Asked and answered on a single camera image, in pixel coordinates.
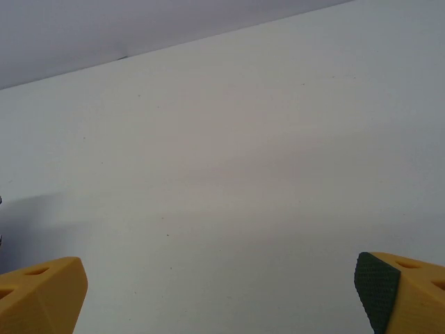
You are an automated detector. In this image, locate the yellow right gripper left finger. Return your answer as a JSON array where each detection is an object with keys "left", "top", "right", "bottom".
[{"left": 0, "top": 256, "right": 88, "bottom": 334}]

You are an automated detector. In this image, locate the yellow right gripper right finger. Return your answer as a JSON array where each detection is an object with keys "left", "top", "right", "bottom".
[{"left": 353, "top": 251, "right": 445, "bottom": 334}]

